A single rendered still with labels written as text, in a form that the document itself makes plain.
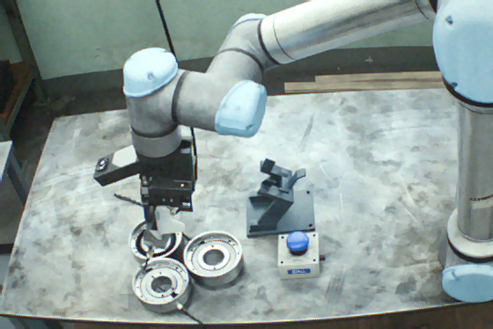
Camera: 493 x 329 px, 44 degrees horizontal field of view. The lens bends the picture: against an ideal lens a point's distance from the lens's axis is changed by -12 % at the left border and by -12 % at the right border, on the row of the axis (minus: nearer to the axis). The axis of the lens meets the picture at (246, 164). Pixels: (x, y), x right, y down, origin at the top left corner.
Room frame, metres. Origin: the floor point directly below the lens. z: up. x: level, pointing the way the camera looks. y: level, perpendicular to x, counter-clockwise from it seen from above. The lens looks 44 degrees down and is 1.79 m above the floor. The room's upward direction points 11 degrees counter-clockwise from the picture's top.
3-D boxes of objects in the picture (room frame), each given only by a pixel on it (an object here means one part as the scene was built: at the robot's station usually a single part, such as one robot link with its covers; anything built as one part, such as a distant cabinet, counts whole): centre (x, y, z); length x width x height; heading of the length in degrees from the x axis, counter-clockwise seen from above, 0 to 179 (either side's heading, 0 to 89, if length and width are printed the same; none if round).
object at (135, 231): (0.83, 0.19, 0.82); 0.10 x 0.10 x 0.04
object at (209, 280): (0.77, 0.09, 0.82); 0.10 x 0.10 x 0.04
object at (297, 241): (0.74, -0.06, 0.85); 0.04 x 0.04 x 0.05
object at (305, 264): (0.74, -0.07, 0.82); 0.08 x 0.07 x 0.05; 79
